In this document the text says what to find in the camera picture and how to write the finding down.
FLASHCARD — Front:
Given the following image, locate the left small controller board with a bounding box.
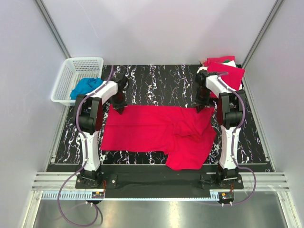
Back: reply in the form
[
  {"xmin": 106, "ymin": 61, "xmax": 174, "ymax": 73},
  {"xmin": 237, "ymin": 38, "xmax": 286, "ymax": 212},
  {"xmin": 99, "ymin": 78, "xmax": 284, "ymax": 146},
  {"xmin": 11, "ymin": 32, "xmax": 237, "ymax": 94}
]
[{"xmin": 92, "ymin": 191, "xmax": 105, "ymax": 199}]

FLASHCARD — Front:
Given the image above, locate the white plastic basket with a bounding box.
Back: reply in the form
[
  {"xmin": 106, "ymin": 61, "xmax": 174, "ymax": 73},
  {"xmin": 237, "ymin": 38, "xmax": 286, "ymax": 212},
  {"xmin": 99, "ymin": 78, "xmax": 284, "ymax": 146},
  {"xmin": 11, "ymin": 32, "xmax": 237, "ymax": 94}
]
[{"xmin": 50, "ymin": 57, "xmax": 104, "ymax": 106}]

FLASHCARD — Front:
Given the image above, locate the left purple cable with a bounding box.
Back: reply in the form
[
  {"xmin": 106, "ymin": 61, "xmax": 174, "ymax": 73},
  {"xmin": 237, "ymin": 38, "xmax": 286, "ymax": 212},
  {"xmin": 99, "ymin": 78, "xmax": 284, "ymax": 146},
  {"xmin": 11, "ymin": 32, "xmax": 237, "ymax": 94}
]
[{"xmin": 57, "ymin": 64, "xmax": 114, "ymax": 226}]

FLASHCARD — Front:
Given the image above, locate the left aluminium corner post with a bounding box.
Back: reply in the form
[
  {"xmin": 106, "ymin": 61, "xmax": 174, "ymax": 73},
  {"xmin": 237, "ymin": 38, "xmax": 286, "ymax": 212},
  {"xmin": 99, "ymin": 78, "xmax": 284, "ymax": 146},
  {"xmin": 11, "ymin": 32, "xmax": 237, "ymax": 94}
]
[{"xmin": 33, "ymin": 0, "xmax": 71, "ymax": 59}]

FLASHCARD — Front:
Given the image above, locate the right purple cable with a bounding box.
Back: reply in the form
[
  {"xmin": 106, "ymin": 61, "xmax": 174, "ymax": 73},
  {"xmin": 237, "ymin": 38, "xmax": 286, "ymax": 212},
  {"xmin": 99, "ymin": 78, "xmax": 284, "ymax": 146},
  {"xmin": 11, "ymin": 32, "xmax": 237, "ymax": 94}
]
[{"xmin": 194, "ymin": 72, "xmax": 257, "ymax": 207}]

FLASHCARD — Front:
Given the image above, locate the small controller board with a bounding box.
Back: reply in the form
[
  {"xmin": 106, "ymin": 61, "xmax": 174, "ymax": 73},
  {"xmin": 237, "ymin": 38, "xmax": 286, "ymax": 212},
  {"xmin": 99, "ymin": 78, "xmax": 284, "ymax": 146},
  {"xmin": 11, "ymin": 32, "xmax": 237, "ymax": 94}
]
[
  {"xmin": 219, "ymin": 192, "xmax": 234, "ymax": 200},
  {"xmin": 92, "ymin": 191, "xmax": 105, "ymax": 199}
]

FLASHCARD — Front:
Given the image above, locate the black marble pattern mat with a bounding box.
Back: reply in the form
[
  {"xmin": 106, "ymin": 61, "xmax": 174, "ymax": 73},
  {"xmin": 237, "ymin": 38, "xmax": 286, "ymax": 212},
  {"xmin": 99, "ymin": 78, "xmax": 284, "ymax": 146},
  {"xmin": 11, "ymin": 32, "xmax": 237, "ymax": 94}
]
[{"xmin": 51, "ymin": 65, "xmax": 268, "ymax": 164}]

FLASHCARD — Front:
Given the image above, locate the purple cable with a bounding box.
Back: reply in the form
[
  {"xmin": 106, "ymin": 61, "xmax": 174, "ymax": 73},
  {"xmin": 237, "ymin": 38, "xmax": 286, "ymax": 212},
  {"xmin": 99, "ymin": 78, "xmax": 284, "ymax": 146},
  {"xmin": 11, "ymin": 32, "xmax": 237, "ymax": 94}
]
[
  {"xmin": 57, "ymin": 64, "xmax": 114, "ymax": 226},
  {"xmin": 194, "ymin": 72, "xmax": 257, "ymax": 207}
]

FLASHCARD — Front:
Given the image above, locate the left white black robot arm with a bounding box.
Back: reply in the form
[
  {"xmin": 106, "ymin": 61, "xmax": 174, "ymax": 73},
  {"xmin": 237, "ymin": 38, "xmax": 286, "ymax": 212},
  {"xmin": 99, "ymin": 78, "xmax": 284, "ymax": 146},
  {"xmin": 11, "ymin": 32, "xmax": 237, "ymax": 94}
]
[{"xmin": 74, "ymin": 75, "xmax": 129, "ymax": 188}]

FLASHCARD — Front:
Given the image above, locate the red t-shirt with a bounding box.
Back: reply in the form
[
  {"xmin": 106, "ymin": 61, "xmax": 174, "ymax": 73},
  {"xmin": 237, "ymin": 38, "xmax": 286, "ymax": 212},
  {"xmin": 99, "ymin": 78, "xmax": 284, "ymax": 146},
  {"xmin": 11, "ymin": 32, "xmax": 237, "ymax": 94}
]
[
  {"xmin": 208, "ymin": 61, "xmax": 245, "ymax": 90},
  {"xmin": 101, "ymin": 105, "xmax": 216, "ymax": 171}
]

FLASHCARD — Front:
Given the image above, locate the folded red t-shirt on stack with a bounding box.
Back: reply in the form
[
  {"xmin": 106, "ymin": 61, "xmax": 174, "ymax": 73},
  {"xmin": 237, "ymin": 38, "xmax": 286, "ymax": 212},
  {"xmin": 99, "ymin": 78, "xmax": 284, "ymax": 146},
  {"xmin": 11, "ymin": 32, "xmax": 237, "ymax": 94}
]
[{"xmin": 208, "ymin": 61, "xmax": 245, "ymax": 90}]

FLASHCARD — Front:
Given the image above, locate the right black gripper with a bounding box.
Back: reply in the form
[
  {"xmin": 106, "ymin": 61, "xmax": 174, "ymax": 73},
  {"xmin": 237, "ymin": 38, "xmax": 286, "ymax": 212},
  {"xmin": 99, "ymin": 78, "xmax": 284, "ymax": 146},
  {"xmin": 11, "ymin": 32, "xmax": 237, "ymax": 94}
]
[{"xmin": 194, "ymin": 87, "xmax": 210, "ymax": 113}]

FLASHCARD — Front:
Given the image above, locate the right small controller board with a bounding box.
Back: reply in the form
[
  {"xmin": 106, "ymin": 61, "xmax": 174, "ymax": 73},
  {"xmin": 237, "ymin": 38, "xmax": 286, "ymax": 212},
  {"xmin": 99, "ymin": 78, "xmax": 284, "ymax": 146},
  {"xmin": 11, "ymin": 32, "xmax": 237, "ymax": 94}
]
[{"xmin": 219, "ymin": 192, "xmax": 234, "ymax": 200}]

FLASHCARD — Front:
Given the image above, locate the stack of folded shirts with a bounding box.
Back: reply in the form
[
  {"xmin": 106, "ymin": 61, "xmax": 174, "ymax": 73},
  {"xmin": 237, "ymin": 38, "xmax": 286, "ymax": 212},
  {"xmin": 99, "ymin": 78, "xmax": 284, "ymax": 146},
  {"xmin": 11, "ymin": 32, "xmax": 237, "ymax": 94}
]
[{"xmin": 197, "ymin": 56, "xmax": 242, "ymax": 90}]

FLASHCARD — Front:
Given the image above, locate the aluminium front rail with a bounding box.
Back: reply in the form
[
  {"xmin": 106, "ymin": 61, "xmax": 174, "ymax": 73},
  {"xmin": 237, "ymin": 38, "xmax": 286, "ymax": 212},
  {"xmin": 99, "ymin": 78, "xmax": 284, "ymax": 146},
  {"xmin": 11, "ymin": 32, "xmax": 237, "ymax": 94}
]
[{"xmin": 32, "ymin": 172, "xmax": 289, "ymax": 201}]

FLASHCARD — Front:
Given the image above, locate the right aluminium corner post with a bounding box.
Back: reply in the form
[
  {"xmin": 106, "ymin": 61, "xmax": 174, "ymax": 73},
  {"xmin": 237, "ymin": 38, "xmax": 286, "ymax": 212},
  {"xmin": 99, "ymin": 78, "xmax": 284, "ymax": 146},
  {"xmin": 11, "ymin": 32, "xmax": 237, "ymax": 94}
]
[{"xmin": 241, "ymin": 0, "xmax": 285, "ymax": 68}]

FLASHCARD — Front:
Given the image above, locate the blue crumpled t-shirt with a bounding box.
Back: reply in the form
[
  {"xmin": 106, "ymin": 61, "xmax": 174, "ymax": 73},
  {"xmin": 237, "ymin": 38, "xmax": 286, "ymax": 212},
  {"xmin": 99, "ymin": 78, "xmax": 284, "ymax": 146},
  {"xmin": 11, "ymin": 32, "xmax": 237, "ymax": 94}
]
[{"xmin": 70, "ymin": 78, "xmax": 103, "ymax": 100}]

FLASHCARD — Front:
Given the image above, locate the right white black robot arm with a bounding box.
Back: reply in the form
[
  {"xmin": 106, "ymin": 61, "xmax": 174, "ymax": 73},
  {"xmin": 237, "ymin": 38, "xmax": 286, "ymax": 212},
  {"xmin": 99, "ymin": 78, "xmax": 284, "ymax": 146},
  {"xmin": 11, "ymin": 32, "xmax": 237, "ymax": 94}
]
[{"xmin": 195, "ymin": 67, "xmax": 245, "ymax": 189}]

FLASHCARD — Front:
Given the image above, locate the aluminium corner post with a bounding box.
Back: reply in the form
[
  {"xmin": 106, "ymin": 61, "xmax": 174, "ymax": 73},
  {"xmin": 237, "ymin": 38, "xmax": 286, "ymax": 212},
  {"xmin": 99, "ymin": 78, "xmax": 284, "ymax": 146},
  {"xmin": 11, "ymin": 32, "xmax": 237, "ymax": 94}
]
[
  {"xmin": 33, "ymin": 0, "xmax": 71, "ymax": 59},
  {"xmin": 241, "ymin": 0, "xmax": 285, "ymax": 68}
]

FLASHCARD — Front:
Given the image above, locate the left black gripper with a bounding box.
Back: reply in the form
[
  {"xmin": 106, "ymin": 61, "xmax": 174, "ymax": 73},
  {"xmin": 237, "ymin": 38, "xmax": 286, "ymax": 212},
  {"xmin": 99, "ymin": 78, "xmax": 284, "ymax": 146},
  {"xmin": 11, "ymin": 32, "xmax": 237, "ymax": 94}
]
[{"xmin": 111, "ymin": 93, "xmax": 127, "ymax": 114}]

